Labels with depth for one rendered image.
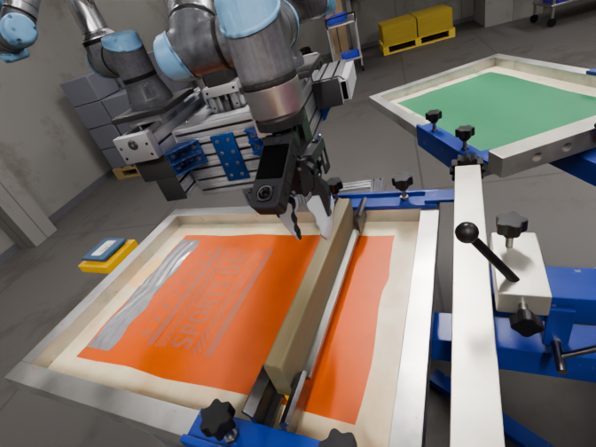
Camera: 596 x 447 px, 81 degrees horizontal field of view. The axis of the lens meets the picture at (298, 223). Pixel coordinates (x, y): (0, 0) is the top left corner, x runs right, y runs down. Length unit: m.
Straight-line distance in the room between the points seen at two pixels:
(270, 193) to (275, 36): 0.18
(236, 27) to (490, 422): 0.51
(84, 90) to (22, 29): 3.75
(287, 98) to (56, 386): 0.66
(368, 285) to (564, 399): 1.14
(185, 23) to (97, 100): 4.36
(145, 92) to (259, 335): 0.94
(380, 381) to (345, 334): 0.10
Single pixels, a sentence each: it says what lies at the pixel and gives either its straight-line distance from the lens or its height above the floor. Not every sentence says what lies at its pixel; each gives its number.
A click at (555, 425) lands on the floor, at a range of 1.66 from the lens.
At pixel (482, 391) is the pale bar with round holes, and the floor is 1.04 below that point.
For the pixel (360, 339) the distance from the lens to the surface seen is 0.62.
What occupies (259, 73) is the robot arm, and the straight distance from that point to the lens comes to 0.46.
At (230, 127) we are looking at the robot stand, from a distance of 1.23.
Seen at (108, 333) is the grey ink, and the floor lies 0.96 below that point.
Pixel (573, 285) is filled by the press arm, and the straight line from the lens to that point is 0.59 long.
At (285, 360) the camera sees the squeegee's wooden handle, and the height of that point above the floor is 1.06.
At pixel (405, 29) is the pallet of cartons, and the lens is 7.22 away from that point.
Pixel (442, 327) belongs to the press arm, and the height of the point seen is 0.92.
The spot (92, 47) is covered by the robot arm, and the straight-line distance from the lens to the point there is 1.48.
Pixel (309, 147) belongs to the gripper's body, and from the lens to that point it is 0.54.
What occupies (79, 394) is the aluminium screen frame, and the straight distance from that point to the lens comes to 0.78.
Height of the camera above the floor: 1.46
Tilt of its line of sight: 33 degrees down
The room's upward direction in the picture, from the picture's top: 19 degrees counter-clockwise
